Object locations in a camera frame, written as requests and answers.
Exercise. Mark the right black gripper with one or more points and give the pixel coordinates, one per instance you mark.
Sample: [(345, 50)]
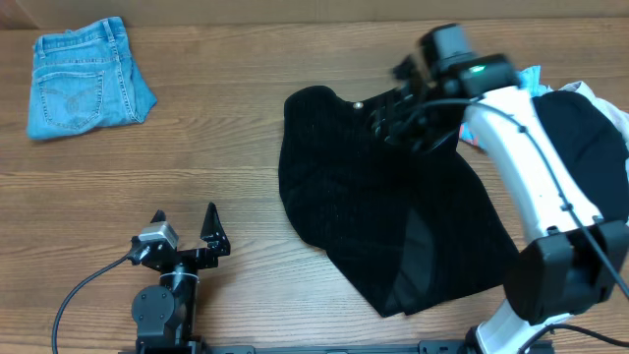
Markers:
[(393, 119)]

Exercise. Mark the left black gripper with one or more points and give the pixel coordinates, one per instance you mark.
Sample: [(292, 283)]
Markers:
[(215, 241)]

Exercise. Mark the black sparkly knit garment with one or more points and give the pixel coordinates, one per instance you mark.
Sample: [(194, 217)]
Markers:
[(408, 230)]

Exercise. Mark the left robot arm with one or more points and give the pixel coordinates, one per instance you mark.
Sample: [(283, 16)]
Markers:
[(165, 313)]

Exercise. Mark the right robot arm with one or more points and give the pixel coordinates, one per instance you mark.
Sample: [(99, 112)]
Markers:
[(573, 257)]

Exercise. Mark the light blue printed t-shirt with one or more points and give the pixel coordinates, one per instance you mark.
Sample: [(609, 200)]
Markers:
[(531, 81)]

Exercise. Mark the folded blue denim jeans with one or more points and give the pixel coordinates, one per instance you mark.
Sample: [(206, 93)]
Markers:
[(85, 79)]

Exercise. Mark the plain black cloth garment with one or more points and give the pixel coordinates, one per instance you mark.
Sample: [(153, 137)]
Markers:
[(591, 148)]

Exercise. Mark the white cloth garment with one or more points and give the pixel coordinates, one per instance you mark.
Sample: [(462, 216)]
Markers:
[(618, 118)]

